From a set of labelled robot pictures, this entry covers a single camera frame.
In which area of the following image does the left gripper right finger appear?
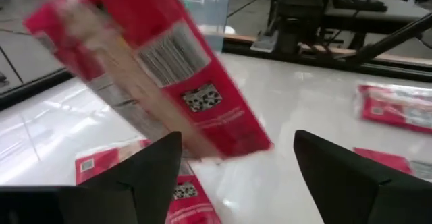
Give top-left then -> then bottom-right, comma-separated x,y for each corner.
293,130 -> 432,224

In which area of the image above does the clear plastic bin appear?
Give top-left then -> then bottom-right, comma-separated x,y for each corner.
170,0 -> 237,55

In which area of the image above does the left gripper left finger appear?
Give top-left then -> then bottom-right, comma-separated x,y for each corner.
0,132 -> 183,224

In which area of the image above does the grey desk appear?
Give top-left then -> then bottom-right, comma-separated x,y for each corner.
323,0 -> 432,36

